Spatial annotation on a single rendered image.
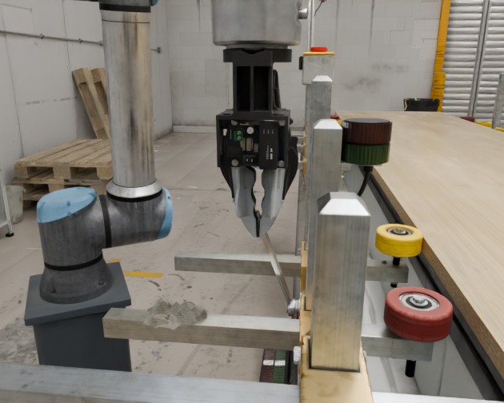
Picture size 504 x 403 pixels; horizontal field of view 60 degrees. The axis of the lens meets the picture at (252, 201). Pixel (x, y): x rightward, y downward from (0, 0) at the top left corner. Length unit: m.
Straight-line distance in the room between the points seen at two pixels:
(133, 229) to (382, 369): 0.70
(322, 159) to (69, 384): 0.36
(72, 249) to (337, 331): 0.95
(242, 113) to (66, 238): 0.84
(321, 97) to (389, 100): 7.62
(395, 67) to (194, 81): 3.64
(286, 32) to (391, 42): 7.95
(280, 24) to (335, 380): 0.31
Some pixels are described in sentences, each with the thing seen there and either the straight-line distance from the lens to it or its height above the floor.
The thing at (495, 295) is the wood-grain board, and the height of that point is 0.90.
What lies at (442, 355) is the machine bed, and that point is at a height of 0.76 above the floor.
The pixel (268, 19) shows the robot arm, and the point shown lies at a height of 1.23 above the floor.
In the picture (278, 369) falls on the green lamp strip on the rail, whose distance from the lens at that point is 0.79.
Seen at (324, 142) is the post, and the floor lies 1.10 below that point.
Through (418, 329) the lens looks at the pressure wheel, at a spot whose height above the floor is 0.89.
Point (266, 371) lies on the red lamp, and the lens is 0.78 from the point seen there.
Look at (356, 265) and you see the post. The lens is 0.31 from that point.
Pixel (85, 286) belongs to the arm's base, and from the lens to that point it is 1.24.
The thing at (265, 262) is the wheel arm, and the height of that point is 0.84.
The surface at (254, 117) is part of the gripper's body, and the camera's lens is 0.43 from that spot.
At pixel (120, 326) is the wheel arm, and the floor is 0.85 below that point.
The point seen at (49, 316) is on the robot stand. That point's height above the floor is 0.60.
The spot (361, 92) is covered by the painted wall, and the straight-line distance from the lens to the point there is 8.32.
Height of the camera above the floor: 1.19
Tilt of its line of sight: 17 degrees down
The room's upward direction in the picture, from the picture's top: straight up
